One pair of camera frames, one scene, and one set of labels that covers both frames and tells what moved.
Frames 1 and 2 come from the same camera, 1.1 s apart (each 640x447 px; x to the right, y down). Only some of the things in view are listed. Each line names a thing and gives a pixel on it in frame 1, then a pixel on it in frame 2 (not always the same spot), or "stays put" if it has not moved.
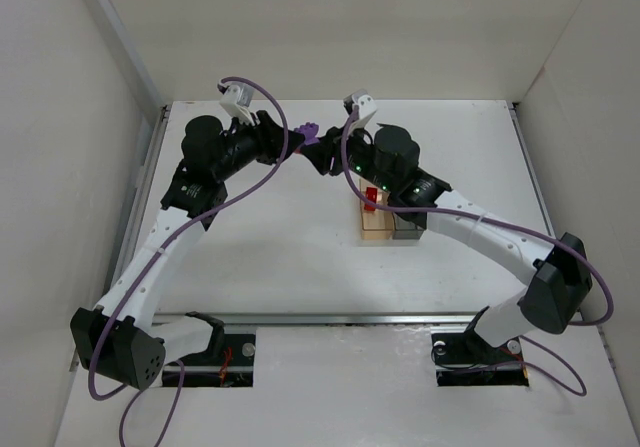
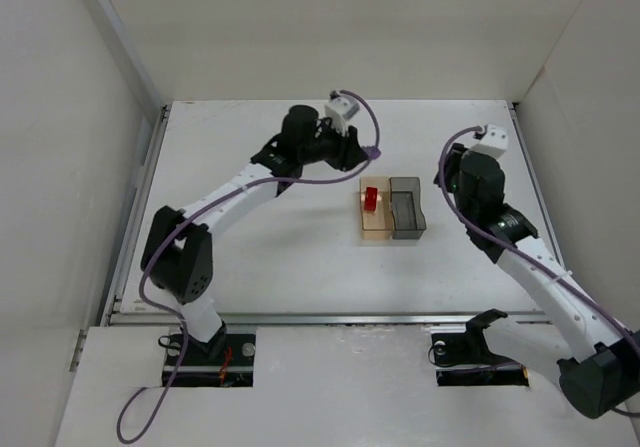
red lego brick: (371, 196) stays put
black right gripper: (331, 148) to (454, 157)
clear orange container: (377, 224) stays put
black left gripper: (267, 137) to (345, 148)
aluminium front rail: (316, 319) stays put
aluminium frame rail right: (514, 111) stays put
